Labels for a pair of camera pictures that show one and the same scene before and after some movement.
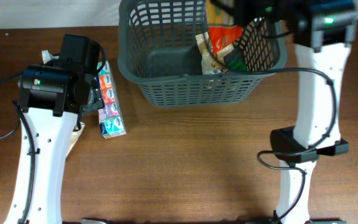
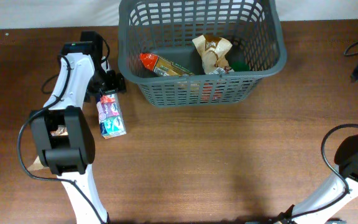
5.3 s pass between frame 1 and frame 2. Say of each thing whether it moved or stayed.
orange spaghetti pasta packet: moved
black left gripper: moved
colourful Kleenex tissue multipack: stayed
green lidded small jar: stayed
